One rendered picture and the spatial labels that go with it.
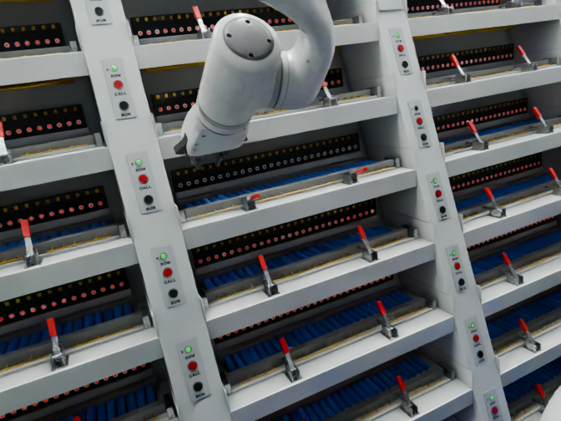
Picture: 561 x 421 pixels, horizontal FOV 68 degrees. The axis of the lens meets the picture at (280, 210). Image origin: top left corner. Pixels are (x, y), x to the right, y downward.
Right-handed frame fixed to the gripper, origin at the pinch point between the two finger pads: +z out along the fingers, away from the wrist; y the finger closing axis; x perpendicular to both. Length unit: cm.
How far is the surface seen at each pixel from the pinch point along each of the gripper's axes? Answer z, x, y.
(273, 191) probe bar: 17.1, 4.8, -17.5
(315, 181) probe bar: 16.6, 5.1, -28.9
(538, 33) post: 10, -24, -125
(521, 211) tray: 15, 29, -87
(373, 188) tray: 13.0, 11.3, -41.2
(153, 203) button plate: 12.6, 2.4, 10.1
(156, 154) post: 10.5, -6.8, 6.9
